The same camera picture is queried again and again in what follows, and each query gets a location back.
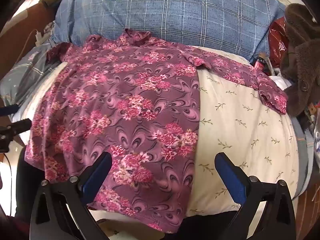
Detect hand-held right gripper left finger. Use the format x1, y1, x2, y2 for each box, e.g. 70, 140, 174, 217
30, 152, 113, 240

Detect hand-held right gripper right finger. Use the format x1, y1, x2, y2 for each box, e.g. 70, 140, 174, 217
214, 152, 297, 240

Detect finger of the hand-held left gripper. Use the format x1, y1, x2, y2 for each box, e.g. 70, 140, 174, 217
0, 118, 32, 153
0, 104, 20, 116

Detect purple floral shirt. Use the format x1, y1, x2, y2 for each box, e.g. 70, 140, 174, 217
25, 29, 288, 232

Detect grey-blue floral bedding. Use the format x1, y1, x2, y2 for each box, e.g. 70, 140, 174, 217
0, 42, 63, 120

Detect cream leaf-print bed sheet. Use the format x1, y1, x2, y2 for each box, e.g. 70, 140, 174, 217
15, 46, 300, 218

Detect white plastic bag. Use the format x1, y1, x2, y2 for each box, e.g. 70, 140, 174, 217
271, 74, 293, 90

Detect brown plush coat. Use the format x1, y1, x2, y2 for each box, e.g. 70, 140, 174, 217
280, 3, 320, 117

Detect red plastic bag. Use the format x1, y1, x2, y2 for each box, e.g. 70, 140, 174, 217
268, 17, 290, 67

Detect blue plaid pillow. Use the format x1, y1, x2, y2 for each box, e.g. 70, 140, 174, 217
50, 0, 287, 63

